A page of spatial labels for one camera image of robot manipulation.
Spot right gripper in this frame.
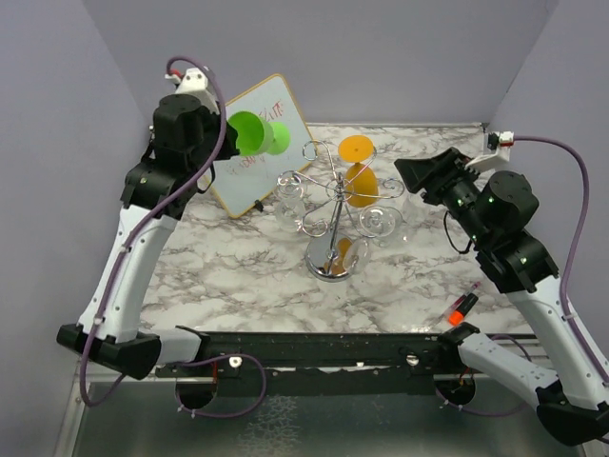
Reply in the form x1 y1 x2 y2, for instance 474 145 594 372
395 146 491 246

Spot green plastic goblet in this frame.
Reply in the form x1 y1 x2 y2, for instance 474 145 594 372
228 111 291 157

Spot orange plastic cup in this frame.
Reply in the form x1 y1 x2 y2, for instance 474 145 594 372
338 135 379 209

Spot clear wine glass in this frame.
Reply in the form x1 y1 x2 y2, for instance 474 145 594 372
343 205 403 275
274 170 307 232

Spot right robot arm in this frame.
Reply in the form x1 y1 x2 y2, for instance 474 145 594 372
394 148 608 446

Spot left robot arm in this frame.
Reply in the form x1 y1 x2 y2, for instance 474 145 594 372
56 93 237 380

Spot chrome wine glass rack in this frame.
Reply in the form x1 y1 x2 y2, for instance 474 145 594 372
293 140 405 283

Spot small whiteboard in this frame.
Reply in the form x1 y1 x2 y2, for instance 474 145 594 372
198 73 312 218

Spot red pen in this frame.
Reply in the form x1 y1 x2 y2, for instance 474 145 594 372
442 281 481 319

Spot orange black marker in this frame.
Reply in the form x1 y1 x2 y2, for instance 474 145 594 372
447 293 479 326

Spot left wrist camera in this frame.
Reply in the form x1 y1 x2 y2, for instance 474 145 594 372
165 68 220 114

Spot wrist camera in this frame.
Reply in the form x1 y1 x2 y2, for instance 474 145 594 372
466 131 515 173
165 68 220 114

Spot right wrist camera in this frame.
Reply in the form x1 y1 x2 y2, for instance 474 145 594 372
466 131 515 173

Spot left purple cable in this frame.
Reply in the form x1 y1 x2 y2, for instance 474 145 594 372
78 55 227 408

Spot purple cable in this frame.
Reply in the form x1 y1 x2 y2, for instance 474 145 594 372
78 55 227 408
511 135 609 387

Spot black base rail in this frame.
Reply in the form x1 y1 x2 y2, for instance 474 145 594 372
154 330 539 396

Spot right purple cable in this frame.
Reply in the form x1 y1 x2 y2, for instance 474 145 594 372
511 135 609 387

